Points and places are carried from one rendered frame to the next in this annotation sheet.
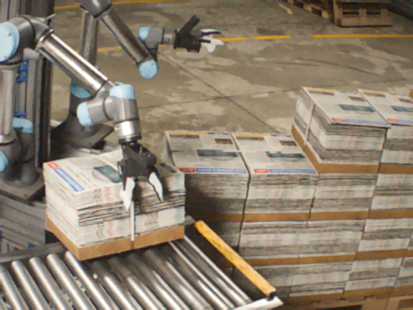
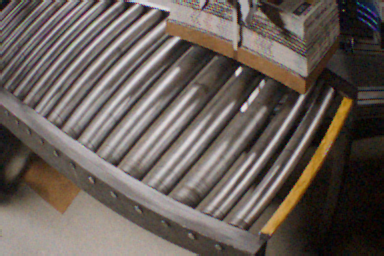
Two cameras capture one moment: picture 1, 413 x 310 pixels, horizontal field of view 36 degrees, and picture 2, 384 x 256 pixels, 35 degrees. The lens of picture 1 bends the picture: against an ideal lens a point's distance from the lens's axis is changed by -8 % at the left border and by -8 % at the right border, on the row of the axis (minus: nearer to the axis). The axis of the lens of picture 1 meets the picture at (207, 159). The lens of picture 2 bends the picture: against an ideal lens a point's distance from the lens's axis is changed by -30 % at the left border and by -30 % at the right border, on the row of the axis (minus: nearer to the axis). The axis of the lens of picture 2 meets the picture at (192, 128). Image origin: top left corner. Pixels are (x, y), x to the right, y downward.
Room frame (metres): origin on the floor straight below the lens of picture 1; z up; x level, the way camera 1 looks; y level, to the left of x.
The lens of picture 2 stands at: (1.32, -0.98, 2.09)
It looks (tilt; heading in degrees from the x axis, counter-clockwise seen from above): 50 degrees down; 77
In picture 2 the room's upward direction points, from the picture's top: 7 degrees counter-clockwise
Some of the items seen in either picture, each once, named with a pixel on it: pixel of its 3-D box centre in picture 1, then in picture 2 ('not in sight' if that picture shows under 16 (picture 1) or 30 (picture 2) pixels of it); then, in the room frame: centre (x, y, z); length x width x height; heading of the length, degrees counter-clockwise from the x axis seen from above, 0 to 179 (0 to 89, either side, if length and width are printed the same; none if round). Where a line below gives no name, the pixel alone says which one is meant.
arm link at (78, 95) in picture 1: (82, 92); not in sight; (2.54, 0.55, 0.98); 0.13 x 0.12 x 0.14; 10
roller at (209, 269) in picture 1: (209, 269); (292, 155); (1.75, -0.05, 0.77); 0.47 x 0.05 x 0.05; 36
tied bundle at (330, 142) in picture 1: (338, 129); not in sight; (2.63, -0.54, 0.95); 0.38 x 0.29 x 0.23; 15
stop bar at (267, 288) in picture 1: (234, 257); (317, 162); (1.79, -0.13, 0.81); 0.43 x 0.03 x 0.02; 36
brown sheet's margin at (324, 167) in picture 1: (334, 147); not in sight; (2.63, -0.53, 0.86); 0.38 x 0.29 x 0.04; 15
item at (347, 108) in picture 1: (345, 105); not in sight; (2.62, -0.54, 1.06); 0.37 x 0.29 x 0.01; 15
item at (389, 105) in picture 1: (397, 107); not in sight; (2.72, -0.81, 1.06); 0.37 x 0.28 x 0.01; 14
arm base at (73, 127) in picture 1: (81, 119); not in sight; (2.53, 0.55, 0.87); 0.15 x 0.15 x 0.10
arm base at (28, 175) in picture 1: (18, 165); not in sight; (2.06, 0.69, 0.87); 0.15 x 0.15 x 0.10
